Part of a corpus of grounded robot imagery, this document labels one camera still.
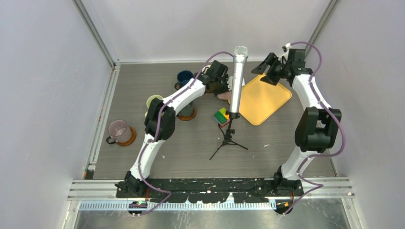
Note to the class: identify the black microphone tripod stand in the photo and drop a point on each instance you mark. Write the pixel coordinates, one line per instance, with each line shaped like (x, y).
(227, 133)

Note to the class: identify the aluminium front rail frame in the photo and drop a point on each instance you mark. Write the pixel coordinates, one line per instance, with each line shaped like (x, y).
(100, 194)

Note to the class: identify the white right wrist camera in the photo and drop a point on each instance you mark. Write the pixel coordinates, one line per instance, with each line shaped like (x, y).
(284, 57)

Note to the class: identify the pink cream mug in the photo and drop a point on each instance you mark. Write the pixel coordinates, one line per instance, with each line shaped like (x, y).
(226, 95)

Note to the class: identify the dark green mug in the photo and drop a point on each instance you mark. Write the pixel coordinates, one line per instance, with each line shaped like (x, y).
(187, 110)

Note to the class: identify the colourful toy brick block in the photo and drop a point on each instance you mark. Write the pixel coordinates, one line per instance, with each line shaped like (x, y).
(221, 117)

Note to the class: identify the brown wooden coaster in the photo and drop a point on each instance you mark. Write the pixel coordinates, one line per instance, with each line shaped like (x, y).
(188, 118)
(131, 140)

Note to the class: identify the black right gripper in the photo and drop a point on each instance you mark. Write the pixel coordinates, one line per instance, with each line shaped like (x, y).
(261, 69)

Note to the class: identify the light green mug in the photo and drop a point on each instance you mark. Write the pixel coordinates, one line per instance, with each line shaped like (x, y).
(152, 104)

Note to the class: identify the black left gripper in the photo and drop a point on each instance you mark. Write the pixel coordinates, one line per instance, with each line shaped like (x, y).
(225, 79)

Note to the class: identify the yellow tray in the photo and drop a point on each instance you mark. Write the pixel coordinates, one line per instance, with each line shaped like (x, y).
(259, 100)

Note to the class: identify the mauve purple mug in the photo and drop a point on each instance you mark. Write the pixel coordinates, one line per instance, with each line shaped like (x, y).
(119, 132)

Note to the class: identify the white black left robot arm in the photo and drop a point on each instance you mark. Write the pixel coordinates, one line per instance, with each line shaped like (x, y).
(160, 121)

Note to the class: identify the dark blue mug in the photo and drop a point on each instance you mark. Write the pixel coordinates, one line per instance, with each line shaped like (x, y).
(183, 78)

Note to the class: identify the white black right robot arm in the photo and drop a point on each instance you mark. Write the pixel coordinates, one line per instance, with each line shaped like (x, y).
(318, 127)

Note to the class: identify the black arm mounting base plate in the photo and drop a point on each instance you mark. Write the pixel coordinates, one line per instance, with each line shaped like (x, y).
(208, 190)

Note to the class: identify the cream yellow mug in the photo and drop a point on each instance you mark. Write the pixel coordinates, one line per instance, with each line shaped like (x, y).
(206, 68)

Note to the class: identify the silver microphone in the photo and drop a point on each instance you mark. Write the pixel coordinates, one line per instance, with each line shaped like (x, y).
(239, 59)

